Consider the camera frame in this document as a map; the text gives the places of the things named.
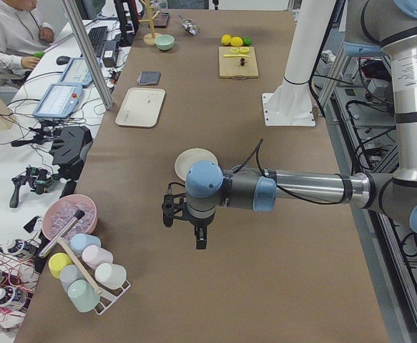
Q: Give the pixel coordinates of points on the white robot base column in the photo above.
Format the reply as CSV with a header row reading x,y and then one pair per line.
x,y
291,103

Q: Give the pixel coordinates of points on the mint green bowl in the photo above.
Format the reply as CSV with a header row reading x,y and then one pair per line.
x,y
164,42

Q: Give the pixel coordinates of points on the white cup rack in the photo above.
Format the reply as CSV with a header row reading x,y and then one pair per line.
x,y
108,297

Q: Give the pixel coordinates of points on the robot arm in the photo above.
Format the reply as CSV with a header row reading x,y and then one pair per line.
x,y
389,25

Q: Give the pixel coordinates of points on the blue pastel cup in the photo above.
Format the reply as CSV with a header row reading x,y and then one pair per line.
x,y
80,242

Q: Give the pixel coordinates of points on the white pastel cup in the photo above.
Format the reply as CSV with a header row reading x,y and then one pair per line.
x,y
111,275

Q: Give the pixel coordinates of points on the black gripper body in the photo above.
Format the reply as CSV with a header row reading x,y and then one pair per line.
x,y
199,224

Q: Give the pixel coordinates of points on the wooden mug tree stand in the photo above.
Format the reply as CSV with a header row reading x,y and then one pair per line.
x,y
151,12

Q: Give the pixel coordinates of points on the green lime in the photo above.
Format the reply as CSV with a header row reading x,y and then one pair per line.
x,y
247,41

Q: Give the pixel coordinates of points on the aluminium frame post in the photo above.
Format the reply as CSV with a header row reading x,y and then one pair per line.
x,y
81,36

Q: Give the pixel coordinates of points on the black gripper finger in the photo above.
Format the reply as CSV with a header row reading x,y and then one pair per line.
x,y
201,238

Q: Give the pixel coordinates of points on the grey folded cloth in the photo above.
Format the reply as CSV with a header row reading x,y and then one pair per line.
x,y
146,78

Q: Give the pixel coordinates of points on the metal scoop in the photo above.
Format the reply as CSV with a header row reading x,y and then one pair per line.
x,y
189,25

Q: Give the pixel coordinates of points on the black stand device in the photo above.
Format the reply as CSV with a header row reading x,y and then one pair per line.
x,y
69,150

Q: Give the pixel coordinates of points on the seated person in white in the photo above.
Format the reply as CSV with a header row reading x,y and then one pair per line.
x,y
23,33

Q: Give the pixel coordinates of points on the black computer mouse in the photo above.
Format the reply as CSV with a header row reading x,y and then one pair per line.
x,y
62,60

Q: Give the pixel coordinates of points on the wooden cutting board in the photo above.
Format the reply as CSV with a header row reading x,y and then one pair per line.
x,y
229,68

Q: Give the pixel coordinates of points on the pink bowl with ice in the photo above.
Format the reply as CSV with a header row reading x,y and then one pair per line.
x,y
62,211

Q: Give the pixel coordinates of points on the cream rabbit tray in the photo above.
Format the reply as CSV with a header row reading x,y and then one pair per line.
x,y
140,107

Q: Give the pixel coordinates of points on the cream round plate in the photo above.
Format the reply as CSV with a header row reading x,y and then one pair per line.
x,y
190,156

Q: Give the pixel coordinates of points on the blue teach pendant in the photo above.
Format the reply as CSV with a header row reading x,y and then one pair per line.
x,y
77,71
59,101

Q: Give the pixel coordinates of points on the black keyboard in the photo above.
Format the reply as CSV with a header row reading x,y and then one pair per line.
x,y
97,37

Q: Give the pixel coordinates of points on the yellow pastel cup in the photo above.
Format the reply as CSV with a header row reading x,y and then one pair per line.
x,y
57,262

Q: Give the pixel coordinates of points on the yellow plastic knife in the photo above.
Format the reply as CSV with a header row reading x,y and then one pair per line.
x,y
236,55

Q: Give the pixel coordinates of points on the mint pastel cup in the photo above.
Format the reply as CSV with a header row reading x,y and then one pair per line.
x,y
83,296

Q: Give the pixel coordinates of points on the metal tool with black handle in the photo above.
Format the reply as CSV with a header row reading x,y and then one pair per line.
x,y
71,223

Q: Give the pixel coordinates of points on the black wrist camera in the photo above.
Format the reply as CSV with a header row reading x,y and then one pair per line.
x,y
174,206

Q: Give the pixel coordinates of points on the pink pastel cup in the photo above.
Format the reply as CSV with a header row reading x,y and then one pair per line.
x,y
94,255

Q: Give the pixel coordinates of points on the grey pastel cup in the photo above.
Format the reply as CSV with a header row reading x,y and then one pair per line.
x,y
69,275

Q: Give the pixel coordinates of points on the whole yellow lemon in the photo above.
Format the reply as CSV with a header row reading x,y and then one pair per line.
x,y
236,41
226,39

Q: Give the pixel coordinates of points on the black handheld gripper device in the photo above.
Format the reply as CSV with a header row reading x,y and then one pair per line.
x,y
39,180

